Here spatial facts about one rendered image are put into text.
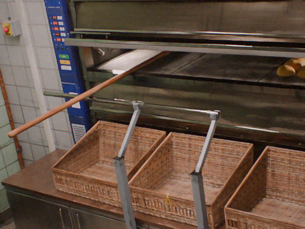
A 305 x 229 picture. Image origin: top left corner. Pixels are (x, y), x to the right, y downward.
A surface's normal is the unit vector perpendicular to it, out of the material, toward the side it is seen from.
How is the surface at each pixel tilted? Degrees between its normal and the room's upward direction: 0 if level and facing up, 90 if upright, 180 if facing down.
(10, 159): 90
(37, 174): 0
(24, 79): 90
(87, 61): 90
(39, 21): 90
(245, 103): 70
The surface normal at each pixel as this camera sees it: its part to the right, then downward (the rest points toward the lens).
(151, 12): -0.60, 0.04
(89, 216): -0.58, 0.38
